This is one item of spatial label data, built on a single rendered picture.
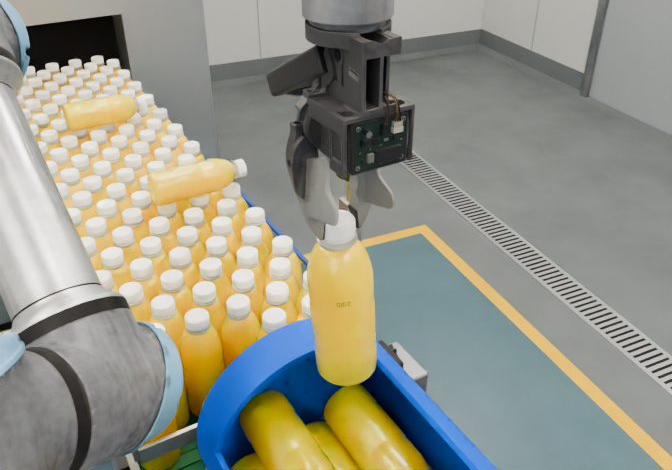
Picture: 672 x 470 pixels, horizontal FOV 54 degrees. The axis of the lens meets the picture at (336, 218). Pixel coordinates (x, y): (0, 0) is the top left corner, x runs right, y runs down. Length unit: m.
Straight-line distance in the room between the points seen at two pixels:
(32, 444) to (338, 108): 0.34
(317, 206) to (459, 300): 2.33
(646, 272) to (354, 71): 2.90
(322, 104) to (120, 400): 0.30
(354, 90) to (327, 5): 0.07
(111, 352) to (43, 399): 0.09
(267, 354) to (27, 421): 0.36
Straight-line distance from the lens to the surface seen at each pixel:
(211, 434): 0.86
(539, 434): 2.44
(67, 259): 0.66
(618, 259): 3.39
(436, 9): 5.99
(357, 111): 0.53
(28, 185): 0.69
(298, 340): 0.83
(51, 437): 0.56
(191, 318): 1.09
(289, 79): 0.62
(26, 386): 0.56
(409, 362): 1.35
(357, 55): 0.52
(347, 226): 0.64
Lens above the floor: 1.79
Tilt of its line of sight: 31 degrees down
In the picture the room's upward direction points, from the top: straight up
